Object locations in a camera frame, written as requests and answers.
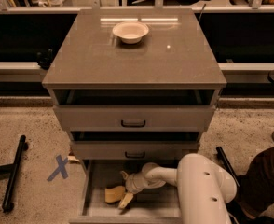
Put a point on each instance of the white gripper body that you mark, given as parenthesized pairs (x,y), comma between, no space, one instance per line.
(132,183)

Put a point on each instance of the yellow sponge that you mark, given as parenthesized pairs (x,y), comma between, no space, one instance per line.
(115,194)

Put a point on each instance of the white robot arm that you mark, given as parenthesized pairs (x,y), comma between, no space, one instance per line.
(204,188)

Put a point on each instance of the bottom grey drawer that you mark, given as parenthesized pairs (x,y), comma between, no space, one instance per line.
(151,206)

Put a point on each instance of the grey drawer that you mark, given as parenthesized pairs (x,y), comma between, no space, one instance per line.
(189,110)
(151,206)
(134,145)

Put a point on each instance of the middle grey drawer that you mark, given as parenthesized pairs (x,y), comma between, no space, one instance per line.
(134,145)

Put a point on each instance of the top grey drawer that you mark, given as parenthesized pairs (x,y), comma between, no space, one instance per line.
(189,110)

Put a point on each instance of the grey drawer cabinet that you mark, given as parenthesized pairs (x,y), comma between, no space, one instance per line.
(174,55)

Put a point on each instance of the blue tape cross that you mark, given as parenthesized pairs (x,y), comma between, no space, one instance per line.
(60,170)

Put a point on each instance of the black stand leg right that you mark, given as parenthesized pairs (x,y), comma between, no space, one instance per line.
(221,155)

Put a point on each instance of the black stand leg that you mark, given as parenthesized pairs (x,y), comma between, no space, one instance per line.
(221,155)
(10,171)

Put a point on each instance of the black stand leg left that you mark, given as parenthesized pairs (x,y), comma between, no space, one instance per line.
(10,171)

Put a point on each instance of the brown trouser leg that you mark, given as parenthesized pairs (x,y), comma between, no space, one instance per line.
(256,192)

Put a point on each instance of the black clamp knob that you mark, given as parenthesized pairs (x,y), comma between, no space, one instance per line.
(44,60)

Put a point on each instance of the white bowl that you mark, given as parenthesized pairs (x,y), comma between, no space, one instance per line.
(130,32)

